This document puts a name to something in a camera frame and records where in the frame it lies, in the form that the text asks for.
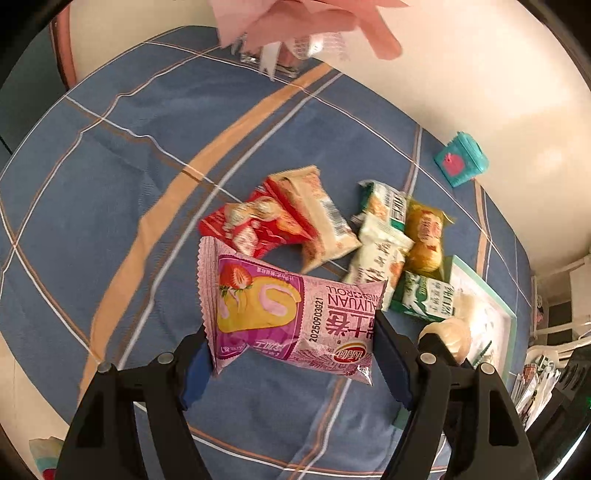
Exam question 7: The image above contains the pink flower bouquet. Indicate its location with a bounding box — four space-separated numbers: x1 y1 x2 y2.
211 0 402 61

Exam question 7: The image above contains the blue plaid tablecloth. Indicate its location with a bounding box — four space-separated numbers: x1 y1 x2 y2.
0 25 536 480

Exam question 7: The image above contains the pink cake roll packet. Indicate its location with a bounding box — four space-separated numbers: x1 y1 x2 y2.
198 236 376 386

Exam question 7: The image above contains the glass vase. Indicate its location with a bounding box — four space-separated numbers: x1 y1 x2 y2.
238 34 349 80

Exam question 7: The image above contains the teal-edged white tray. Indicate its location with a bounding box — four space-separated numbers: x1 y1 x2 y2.
392 255 518 432

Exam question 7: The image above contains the white chair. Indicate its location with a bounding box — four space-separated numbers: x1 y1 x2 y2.
531 254 591 361

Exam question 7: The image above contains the patterned cloth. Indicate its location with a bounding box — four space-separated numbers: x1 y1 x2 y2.
28 436 65 480

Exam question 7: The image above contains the white bun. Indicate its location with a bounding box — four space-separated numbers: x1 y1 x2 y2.
418 320 474 367

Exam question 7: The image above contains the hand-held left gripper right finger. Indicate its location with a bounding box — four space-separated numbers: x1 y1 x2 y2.
373 310 539 480

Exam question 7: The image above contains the pile of plastic bags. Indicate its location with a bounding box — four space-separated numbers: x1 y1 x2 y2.
510 351 568 416

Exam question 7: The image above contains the cream snack packet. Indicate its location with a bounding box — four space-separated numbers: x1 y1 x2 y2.
268 165 363 274

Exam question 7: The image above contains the wooden chair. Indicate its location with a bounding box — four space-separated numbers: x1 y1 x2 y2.
48 9 79 90

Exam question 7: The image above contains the green carton-shaped snack packet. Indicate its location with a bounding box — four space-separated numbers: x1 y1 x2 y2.
389 270 458 323

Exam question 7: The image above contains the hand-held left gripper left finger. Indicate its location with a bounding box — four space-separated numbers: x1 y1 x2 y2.
58 323 218 480

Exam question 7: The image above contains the white packet with orange print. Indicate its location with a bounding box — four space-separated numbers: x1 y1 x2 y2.
342 215 415 301

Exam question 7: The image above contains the yellow cake packet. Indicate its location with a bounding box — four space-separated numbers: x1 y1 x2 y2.
404 198 455 273

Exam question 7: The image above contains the green white biscuit packet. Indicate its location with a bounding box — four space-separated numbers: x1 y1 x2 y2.
352 179 411 232

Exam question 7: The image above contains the small teal box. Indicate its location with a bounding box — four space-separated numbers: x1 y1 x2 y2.
434 131 489 189

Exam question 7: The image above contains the small round pastry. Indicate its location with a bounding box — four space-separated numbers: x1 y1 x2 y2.
455 293 477 326

